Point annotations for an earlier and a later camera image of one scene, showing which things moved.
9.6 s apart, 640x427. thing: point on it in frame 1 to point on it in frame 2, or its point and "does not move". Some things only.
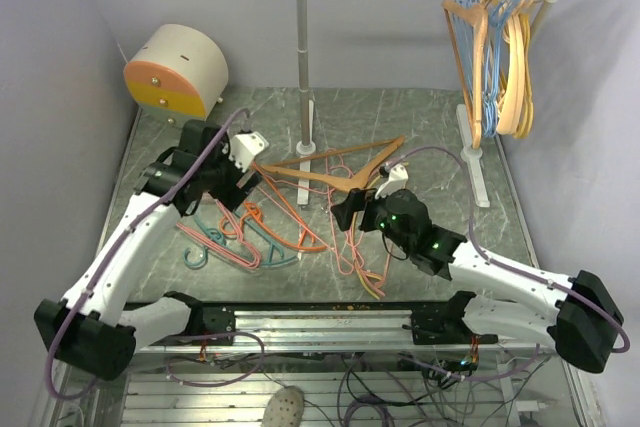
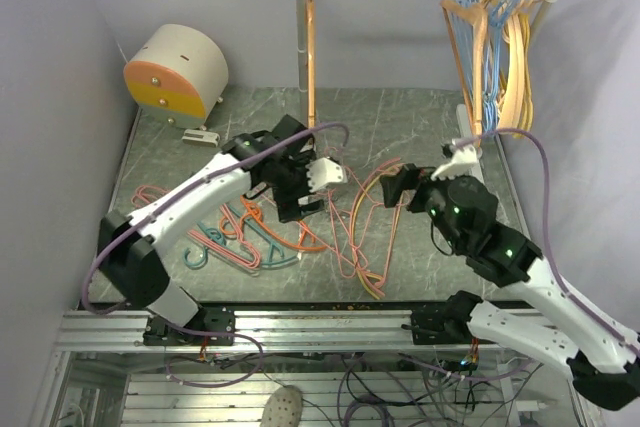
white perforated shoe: x=285 y=408 does not move
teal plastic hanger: x=216 y=236 does not move
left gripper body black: x=222 y=179 to x=292 y=185
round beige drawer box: x=178 y=74 does not move
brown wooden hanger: x=343 y=183 to x=311 y=58
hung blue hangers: x=507 y=0 does not move
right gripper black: x=358 y=199 to x=410 y=177
